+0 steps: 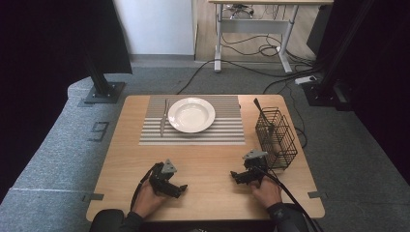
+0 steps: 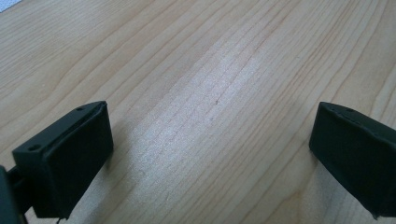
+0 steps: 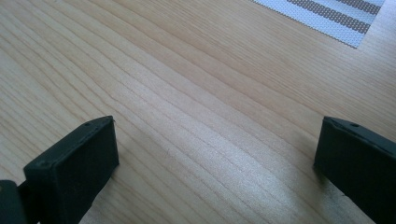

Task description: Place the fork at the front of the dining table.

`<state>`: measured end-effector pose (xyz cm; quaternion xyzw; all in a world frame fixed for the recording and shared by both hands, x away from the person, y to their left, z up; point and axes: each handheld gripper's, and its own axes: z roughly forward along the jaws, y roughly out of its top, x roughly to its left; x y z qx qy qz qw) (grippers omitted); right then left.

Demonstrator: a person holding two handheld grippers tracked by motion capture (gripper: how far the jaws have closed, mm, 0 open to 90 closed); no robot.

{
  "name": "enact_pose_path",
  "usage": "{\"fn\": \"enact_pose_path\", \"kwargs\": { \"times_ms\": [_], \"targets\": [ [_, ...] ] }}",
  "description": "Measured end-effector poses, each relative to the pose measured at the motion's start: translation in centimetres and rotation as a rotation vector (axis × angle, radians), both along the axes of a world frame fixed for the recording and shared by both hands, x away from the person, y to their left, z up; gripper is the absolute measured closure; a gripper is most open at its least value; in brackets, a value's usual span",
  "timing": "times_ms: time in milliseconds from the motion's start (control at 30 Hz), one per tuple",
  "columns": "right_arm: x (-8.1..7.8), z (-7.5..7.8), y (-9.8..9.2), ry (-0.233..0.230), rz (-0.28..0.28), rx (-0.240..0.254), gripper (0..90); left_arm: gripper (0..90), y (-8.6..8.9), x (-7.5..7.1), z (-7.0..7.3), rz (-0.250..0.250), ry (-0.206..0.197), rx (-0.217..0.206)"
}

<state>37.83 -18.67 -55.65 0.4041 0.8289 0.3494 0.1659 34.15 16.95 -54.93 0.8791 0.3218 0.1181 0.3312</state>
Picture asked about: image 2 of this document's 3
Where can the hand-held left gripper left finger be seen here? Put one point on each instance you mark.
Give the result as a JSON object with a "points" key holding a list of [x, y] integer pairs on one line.
{"points": [[71, 158]]}

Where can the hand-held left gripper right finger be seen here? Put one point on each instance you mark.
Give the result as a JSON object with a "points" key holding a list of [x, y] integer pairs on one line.
{"points": [[355, 155]]}

